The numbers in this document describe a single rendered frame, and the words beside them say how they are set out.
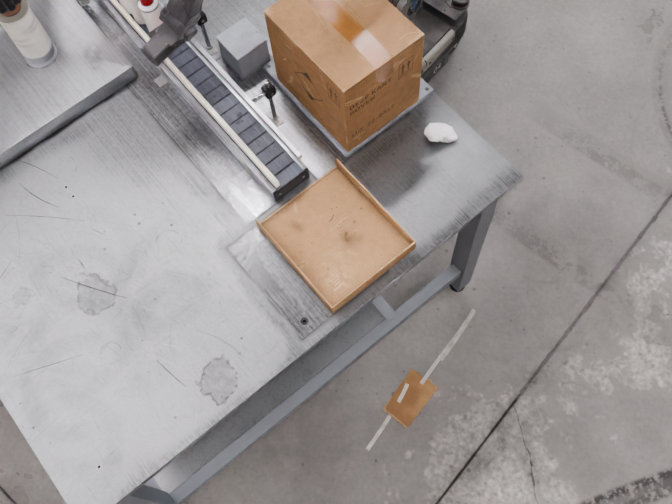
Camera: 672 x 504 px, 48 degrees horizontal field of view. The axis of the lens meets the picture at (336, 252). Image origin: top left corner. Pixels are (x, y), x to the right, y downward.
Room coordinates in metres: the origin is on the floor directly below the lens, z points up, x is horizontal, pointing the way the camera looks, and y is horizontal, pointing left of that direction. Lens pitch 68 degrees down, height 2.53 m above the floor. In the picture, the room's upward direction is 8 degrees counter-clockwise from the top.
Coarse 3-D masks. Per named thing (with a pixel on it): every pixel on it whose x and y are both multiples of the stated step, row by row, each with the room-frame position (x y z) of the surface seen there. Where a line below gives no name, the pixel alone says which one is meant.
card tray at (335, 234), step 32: (320, 192) 0.86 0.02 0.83; (352, 192) 0.85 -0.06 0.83; (288, 224) 0.78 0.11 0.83; (320, 224) 0.77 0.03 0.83; (352, 224) 0.76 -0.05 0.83; (384, 224) 0.75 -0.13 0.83; (288, 256) 0.68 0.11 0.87; (320, 256) 0.69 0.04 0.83; (352, 256) 0.68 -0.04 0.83; (384, 256) 0.67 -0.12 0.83; (320, 288) 0.61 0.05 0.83; (352, 288) 0.60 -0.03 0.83
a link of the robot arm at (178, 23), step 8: (176, 0) 1.18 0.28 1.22; (184, 0) 1.17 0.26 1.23; (192, 0) 1.16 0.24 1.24; (200, 0) 1.18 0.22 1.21; (168, 8) 1.19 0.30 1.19; (176, 8) 1.18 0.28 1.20; (184, 8) 1.16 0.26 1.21; (192, 8) 1.16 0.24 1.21; (200, 8) 1.19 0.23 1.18; (160, 16) 1.20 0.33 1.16; (168, 16) 1.19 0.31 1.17; (176, 16) 1.17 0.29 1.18; (184, 16) 1.16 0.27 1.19; (192, 16) 1.16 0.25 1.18; (200, 16) 1.19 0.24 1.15; (168, 24) 1.18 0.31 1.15; (176, 24) 1.17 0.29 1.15; (184, 24) 1.16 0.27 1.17; (192, 24) 1.18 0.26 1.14; (176, 32) 1.16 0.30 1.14; (184, 32) 1.16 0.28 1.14
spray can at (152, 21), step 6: (144, 0) 1.33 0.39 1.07; (150, 0) 1.33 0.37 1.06; (156, 0) 1.35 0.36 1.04; (138, 6) 1.34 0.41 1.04; (144, 6) 1.33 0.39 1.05; (150, 6) 1.33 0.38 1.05; (156, 6) 1.33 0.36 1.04; (144, 12) 1.32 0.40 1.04; (150, 12) 1.32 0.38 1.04; (156, 12) 1.33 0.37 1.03; (144, 18) 1.33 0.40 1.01; (150, 18) 1.32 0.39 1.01; (156, 18) 1.32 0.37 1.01; (150, 24) 1.32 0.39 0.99; (156, 24) 1.32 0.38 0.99; (150, 30) 1.32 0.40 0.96
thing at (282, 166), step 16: (176, 48) 1.32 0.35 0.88; (176, 64) 1.27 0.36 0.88; (192, 64) 1.27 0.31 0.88; (192, 80) 1.21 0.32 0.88; (208, 80) 1.21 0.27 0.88; (208, 96) 1.16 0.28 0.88; (224, 96) 1.15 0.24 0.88; (208, 112) 1.11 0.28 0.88; (224, 112) 1.10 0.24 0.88; (240, 112) 1.10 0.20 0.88; (240, 128) 1.05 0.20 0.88; (256, 128) 1.04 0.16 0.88; (256, 144) 1.00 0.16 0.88; (272, 144) 0.99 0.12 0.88; (272, 160) 0.95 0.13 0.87; (288, 160) 0.94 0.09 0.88; (288, 176) 0.89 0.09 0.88
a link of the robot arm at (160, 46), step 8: (160, 32) 1.19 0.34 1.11; (168, 32) 1.19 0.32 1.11; (192, 32) 1.16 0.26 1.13; (152, 40) 1.17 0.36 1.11; (160, 40) 1.17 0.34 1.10; (168, 40) 1.17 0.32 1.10; (176, 40) 1.17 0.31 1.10; (184, 40) 1.17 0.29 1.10; (144, 48) 1.16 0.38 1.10; (152, 48) 1.16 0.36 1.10; (160, 48) 1.16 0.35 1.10; (168, 48) 1.17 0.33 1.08; (152, 56) 1.14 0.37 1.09; (160, 56) 1.15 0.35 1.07
